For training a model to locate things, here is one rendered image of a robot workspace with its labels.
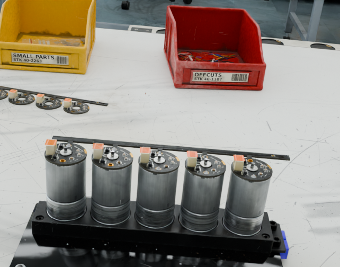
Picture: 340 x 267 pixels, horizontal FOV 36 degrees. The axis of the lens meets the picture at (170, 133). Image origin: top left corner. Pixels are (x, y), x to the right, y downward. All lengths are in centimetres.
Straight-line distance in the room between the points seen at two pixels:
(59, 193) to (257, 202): 12
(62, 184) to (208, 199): 9
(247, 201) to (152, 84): 29
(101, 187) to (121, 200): 1
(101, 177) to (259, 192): 9
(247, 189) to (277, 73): 35
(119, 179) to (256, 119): 24
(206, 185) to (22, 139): 20
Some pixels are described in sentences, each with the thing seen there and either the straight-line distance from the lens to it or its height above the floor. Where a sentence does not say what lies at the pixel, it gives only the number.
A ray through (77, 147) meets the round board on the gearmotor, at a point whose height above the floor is 81.
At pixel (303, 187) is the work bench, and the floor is 75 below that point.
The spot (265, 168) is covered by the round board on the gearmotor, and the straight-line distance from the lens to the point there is 33.
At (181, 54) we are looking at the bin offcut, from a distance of 66.
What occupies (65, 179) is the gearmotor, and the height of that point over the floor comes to 80.
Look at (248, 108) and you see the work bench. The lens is 55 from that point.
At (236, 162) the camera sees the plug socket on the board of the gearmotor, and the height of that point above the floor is 82.
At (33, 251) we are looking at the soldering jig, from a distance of 33.
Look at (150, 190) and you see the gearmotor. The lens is 32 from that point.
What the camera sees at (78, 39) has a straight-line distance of 70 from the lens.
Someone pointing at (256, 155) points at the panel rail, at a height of 81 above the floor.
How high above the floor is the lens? 98
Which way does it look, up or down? 28 degrees down
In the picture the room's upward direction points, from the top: 5 degrees clockwise
